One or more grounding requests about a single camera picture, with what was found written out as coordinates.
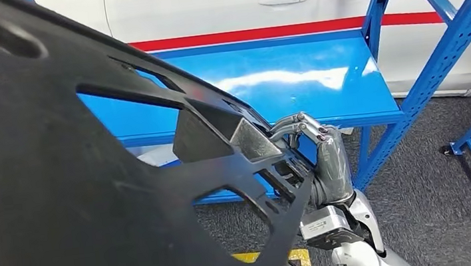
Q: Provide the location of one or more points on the black plastic plate frame part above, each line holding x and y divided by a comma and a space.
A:
69, 191

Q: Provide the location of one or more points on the white car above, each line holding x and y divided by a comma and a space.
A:
203, 2

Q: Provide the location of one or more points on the white plastic bin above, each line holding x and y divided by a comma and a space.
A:
158, 156

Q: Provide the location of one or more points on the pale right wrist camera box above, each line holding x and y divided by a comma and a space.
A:
326, 226

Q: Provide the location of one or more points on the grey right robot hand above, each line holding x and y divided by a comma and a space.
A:
332, 165

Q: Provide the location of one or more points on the blue metal shelf rack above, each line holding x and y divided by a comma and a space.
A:
298, 62

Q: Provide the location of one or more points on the red barrier belt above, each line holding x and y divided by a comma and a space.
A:
251, 34

